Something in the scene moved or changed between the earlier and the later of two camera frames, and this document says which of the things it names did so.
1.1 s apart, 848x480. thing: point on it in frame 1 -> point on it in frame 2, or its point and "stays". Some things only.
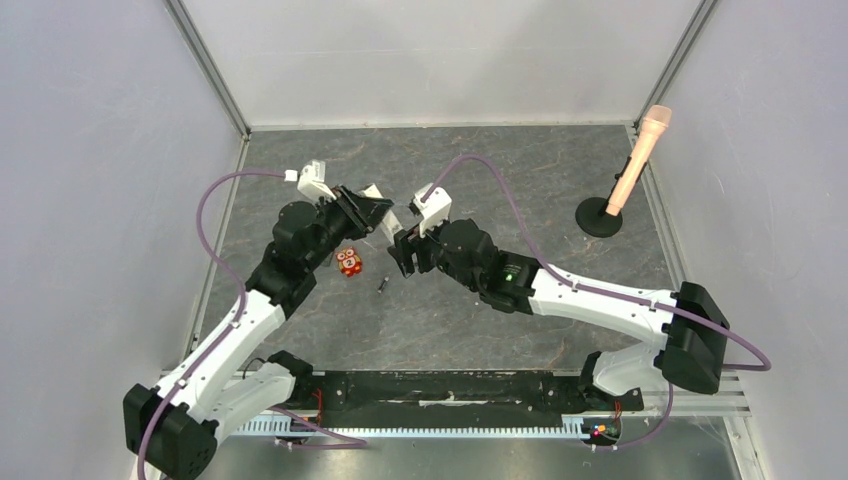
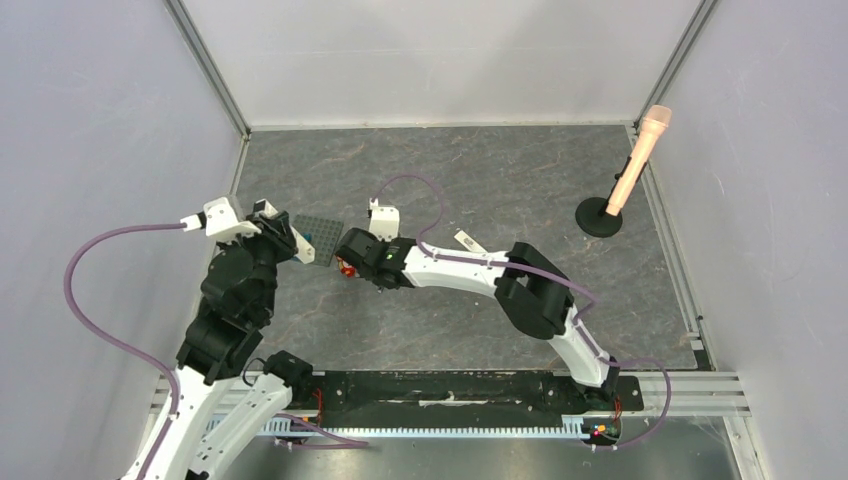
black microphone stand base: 593,219 stays
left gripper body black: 347,205 -> 273,241
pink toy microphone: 656,120 stays
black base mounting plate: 458,395 stays
